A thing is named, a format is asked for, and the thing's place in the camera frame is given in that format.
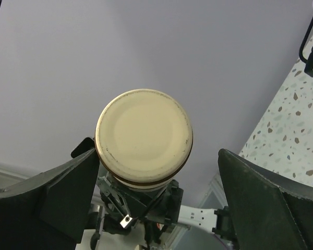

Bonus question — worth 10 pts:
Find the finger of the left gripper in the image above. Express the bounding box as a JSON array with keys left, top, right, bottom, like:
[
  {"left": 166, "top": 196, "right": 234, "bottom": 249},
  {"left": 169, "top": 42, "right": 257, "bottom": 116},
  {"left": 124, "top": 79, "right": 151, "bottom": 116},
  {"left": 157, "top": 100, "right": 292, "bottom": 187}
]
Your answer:
[{"left": 70, "top": 137, "right": 94, "bottom": 158}]

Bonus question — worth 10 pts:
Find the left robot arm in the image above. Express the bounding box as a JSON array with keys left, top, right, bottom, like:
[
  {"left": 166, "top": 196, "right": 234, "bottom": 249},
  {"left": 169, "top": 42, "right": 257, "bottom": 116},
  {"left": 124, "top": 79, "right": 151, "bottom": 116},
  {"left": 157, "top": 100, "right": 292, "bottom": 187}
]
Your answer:
[{"left": 71, "top": 137, "right": 238, "bottom": 249}]

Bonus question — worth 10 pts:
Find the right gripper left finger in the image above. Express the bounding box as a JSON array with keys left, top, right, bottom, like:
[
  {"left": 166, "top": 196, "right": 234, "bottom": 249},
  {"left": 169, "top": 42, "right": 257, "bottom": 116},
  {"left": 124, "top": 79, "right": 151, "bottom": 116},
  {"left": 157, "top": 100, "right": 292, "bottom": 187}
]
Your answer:
[{"left": 0, "top": 149, "right": 99, "bottom": 249}]

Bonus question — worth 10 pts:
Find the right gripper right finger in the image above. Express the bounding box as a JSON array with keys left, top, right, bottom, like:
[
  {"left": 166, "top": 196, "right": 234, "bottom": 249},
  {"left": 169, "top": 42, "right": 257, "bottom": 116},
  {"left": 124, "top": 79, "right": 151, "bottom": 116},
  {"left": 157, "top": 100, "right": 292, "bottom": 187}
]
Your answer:
[{"left": 218, "top": 149, "right": 313, "bottom": 249}]

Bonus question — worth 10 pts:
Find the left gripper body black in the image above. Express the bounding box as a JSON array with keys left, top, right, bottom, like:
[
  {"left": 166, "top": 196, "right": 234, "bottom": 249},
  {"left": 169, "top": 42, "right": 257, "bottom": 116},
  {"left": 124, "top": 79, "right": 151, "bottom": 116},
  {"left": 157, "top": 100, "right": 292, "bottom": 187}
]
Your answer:
[{"left": 98, "top": 178, "right": 184, "bottom": 234}]

